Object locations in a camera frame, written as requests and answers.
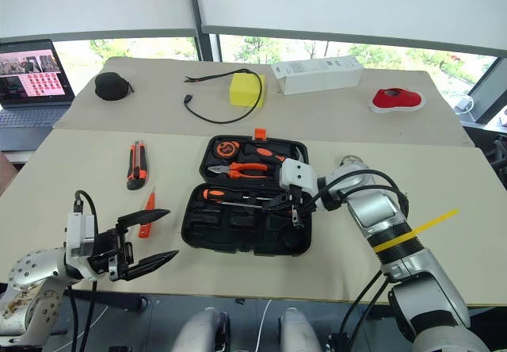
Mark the dark window frame post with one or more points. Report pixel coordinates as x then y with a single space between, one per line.
208 47

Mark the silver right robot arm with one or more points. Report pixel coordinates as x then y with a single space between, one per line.
376 209

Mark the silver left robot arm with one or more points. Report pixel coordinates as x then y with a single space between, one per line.
37 268

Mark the black plastic tool case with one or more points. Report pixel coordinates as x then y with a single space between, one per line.
237 229

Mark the silver rounded leg shell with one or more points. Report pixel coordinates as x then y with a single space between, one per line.
198 332
297 332

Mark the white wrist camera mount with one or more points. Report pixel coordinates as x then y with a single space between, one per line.
297 173
81 229

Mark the orange black utility knife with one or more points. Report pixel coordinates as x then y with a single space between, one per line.
137 165

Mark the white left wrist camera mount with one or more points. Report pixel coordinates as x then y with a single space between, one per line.
81 229

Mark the orange black tape measure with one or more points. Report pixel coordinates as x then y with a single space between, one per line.
226 148

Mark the black round zip pouch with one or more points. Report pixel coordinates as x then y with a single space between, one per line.
113 86

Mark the red white shoe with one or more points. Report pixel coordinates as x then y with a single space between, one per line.
396 99

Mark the yellow tape strip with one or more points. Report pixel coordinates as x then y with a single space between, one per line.
433 221

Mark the long orange black screwdriver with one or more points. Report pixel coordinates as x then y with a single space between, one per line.
214 194

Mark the white long carton box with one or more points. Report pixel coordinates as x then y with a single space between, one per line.
317 76

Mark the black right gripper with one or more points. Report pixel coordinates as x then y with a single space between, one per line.
297 197

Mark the stubby orange black screwdriver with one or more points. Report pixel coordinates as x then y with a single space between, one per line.
263 153

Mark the black chair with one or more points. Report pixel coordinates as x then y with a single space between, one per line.
491 146

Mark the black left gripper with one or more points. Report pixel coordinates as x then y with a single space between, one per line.
107 253

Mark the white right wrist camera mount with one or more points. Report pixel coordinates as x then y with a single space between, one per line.
297 173

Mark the small orange tester screwdriver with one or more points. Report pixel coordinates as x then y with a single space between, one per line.
146 217

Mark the yellow cube box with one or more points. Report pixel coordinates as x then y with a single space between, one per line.
245 90

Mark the silver claw hammer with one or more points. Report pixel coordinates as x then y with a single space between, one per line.
300 153

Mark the open grey laptop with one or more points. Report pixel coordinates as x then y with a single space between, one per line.
27 90

